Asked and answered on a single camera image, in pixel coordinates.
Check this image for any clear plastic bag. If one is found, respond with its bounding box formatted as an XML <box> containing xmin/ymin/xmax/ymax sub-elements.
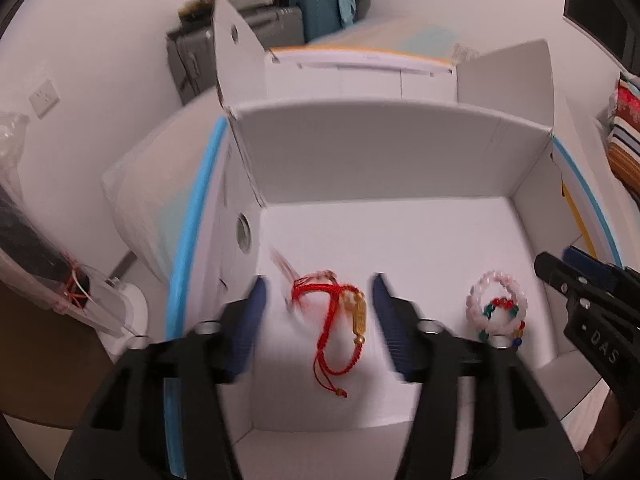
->
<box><xmin>1</xmin><ymin>112</ymin><xmax>124</xmax><ymax>336</ymax></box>

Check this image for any white round device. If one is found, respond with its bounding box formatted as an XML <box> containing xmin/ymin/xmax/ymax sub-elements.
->
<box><xmin>88</xmin><ymin>281</ymin><xmax>149</xmax><ymax>362</ymax></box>

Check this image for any person right hand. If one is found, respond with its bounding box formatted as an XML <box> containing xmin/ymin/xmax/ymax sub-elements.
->
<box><xmin>578</xmin><ymin>391</ymin><xmax>623</xmax><ymax>474</ymax></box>

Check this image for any teal suitcase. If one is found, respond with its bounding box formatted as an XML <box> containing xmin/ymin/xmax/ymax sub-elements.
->
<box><xmin>288</xmin><ymin>0</ymin><xmax>357</xmax><ymax>44</ymax></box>

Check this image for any white wall socket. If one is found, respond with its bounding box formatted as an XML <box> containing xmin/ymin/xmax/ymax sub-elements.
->
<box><xmin>28</xmin><ymin>79</ymin><xmax>60</xmax><ymax>119</ymax></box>

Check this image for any striped red brown pillow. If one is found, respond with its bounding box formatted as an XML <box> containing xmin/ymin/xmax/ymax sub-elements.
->
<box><xmin>606</xmin><ymin>72</ymin><xmax>640</xmax><ymax>197</ymax></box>

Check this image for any dark window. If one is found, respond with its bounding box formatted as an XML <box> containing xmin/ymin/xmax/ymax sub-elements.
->
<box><xmin>564</xmin><ymin>0</ymin><xmax>639</xmax><ymax>75</ymax></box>

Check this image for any open blue yellow cardboard box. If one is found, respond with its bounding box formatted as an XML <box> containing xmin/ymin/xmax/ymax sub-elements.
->
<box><xmin>164</xmin><ymin>0</ymin><xmax>626</xmax><ymax>480</ymax></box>

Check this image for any pink bead bracelet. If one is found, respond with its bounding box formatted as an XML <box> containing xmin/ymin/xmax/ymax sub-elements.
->
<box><xmin>465</xmin><ymin>270</ymin><xmax>530</xmax><ymax>344</ymax></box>

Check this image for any red cord bracelet gold bar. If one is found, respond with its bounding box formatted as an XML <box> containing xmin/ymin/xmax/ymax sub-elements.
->
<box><xmin>290</xmin><ymin>270</ymin><xmax>368</xmax><ymax>399</ymax></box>

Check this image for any grey suitcase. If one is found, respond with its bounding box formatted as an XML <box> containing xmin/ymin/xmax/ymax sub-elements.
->
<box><xmin>166</xmin><ymin>6</ymin><xmax>305</xmax><ymax>105</ymax></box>

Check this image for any dark clutter on suitcase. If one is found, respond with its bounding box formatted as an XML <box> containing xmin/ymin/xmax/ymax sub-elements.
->
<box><xmin>177</xmin><ymin>0</ymin><xmax>215</xmax><ymax>22</ymax></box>

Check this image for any multicolour glass bead bracelet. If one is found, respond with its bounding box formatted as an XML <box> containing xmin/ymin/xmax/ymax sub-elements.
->
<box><xmin>476</xmin><ymin>297</ymin><xmax>527</xmax><ymax>352</ymax></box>

